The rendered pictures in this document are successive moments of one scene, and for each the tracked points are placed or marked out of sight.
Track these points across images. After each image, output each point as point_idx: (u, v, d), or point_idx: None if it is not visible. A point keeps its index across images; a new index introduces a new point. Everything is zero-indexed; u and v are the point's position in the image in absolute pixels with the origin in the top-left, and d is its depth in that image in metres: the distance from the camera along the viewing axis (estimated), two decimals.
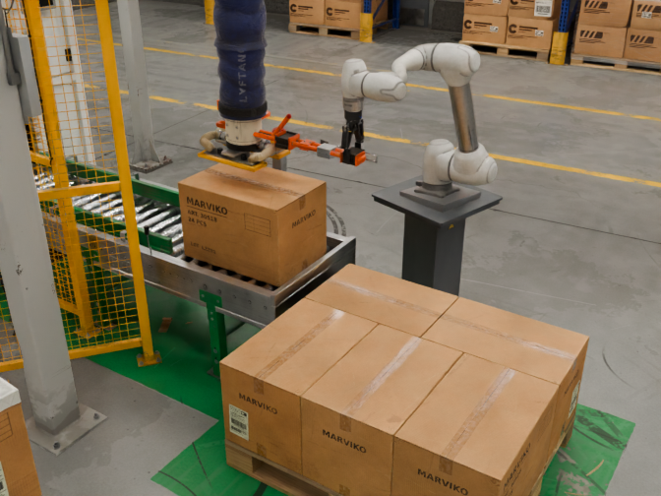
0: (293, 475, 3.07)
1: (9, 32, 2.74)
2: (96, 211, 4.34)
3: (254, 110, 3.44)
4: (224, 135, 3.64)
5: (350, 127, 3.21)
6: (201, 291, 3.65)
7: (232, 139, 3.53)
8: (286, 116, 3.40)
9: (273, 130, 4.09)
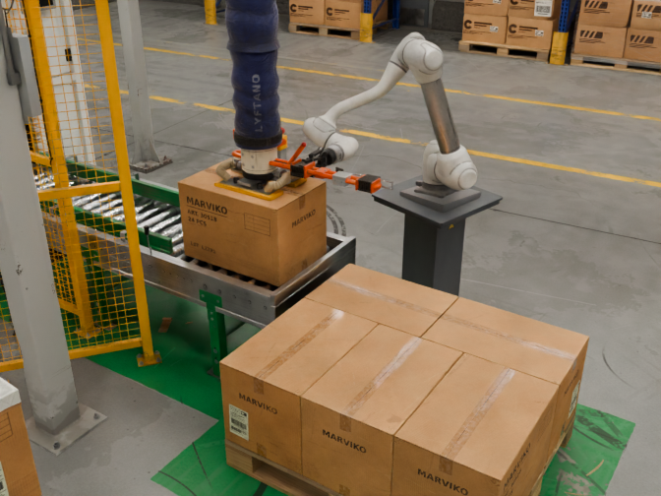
0: (293, 475, 3.07)
1: (9, 32, 2.74)
2: (96, 211, 4.34)
3: (269, 140, 3.45)
4: (240, 164, 3.65)
5: None
6: (201, 291, 3.65)
7: (248, 168, 3.54)
8: (301, 145, 3.40)
9: None
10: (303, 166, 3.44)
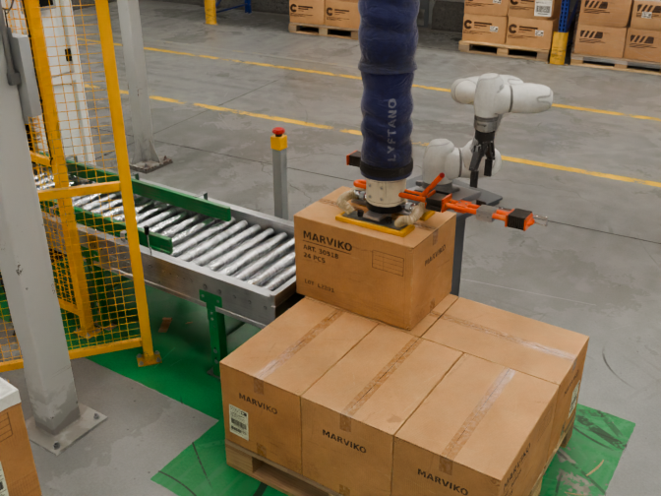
0: (293, 475, 3.07)
1: (9, 32, 2.74)
2: (96, 211, 4.34)
3: (401, 169, 3.12)
4: (363, 196, 3.33)
5: (482, 149, 2.91)
6: (201, 291, 3.65)
7: (375, 201, 3.21)
8: (440, 175, 3.07)
9: (273, 130, 4.09)
10: (486, 172, 3.05)
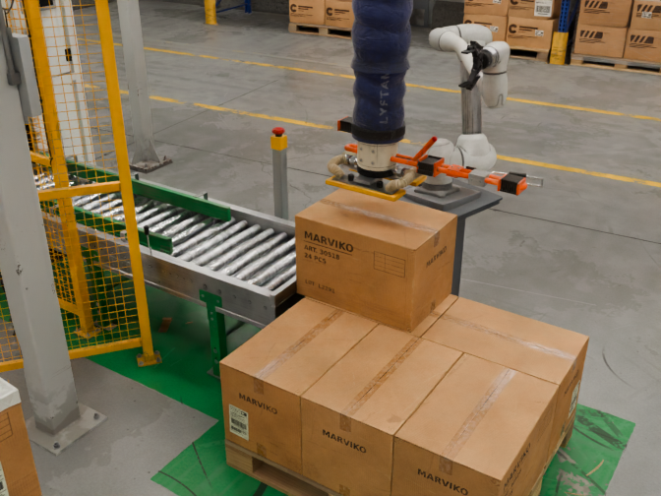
0: (293, 475, 3.07)
1: (9, 32, 2.74)
2: (96, 211, 4.34)
3: (393, 133, 3.07)
4: (353, 159, 3.28)
5: (474, 70, 3.21)
6: (201, 291, 3.65)
7: (366, 164, 3.16)
8: (432, 139, 3.03)
9: (273, 130, 4.09)
10: (466, 53, 3.06)
